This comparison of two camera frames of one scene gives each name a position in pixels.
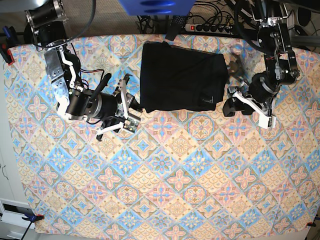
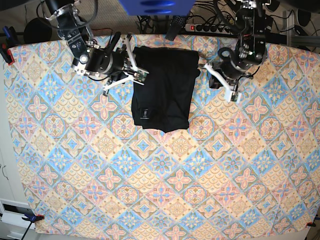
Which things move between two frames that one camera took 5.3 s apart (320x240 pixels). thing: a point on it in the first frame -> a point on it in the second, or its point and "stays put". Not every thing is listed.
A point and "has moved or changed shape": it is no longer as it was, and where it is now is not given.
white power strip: x=226 y=29 stays put
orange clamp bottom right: x=311 y=224 stays put
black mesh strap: x=177 y=24 stays put
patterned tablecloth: x=200 y=173 stays put
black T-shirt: x=176 y=78 has moved or changed shape
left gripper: x=107 y=107 -> x=119 y=61
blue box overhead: x=157 y=7 stays put
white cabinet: x=13 y=207 stays put
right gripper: x=262 y=88 -> x=231 y=68
